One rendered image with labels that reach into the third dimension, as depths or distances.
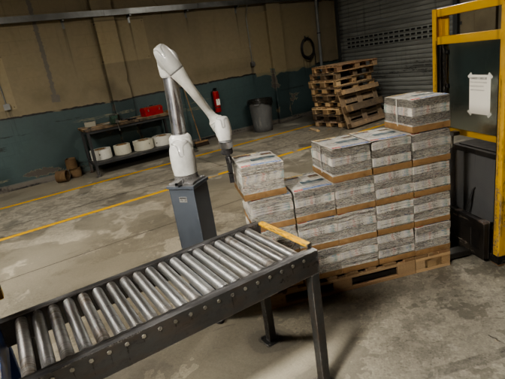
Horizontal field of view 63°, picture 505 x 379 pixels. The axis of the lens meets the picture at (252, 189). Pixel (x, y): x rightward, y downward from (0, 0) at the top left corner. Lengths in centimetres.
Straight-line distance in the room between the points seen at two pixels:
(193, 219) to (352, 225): 109
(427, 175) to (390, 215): 38
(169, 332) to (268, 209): 125
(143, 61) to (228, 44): 206
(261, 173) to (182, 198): 53
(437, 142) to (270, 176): 119
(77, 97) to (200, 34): 299
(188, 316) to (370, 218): 167
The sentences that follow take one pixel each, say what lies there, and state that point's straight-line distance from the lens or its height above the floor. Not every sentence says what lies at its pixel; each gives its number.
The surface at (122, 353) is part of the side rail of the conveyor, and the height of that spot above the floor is 75.
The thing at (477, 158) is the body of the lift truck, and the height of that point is 72.
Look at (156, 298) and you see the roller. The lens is 186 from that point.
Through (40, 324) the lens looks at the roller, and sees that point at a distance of 198.
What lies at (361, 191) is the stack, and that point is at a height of 73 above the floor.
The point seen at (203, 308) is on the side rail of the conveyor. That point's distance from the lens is 176.
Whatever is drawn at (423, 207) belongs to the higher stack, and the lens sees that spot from 320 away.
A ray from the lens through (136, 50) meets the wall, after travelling 921.
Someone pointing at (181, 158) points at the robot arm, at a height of 118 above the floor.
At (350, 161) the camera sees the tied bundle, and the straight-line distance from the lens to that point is 283.
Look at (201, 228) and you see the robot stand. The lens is 273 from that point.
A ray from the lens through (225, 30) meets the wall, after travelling 1008.
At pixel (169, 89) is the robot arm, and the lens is 281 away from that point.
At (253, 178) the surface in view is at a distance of 263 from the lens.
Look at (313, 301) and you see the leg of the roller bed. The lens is 211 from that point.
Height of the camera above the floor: 171
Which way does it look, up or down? 18 degrees down
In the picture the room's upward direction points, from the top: 9 degrees counter-clockwise
